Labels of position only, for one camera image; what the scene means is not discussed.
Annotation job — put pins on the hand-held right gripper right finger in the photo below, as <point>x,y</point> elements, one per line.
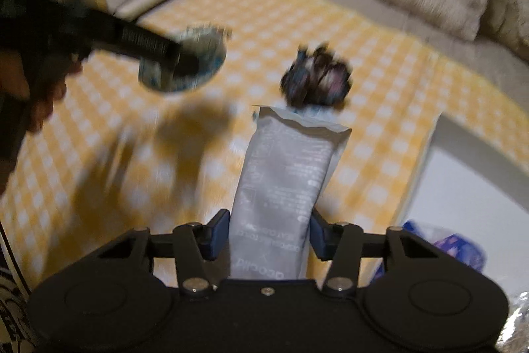
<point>320,237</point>

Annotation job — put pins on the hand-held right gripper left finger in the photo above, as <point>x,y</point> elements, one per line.
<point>217,233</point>

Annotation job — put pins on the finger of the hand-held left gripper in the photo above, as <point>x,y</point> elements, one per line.
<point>136,40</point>

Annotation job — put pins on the grey packet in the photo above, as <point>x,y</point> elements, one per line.
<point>281,179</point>

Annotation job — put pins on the green plastic wrapper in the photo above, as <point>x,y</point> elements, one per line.
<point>206,47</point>

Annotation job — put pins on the blue tissue packet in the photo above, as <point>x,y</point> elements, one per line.
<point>450,249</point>

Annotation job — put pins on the white cardboard box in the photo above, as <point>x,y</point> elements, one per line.
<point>463,191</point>

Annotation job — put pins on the clear plastic wrapper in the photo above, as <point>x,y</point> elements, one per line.
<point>514,320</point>

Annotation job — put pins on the person's left hand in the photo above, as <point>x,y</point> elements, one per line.
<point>41,105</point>

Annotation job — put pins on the dark crumpled wrapper clump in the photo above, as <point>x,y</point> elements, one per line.
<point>314,78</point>

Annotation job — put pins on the yellow checkered mat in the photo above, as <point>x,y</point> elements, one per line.
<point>372,47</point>

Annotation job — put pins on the printed cloth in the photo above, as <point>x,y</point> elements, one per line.
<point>10,303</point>

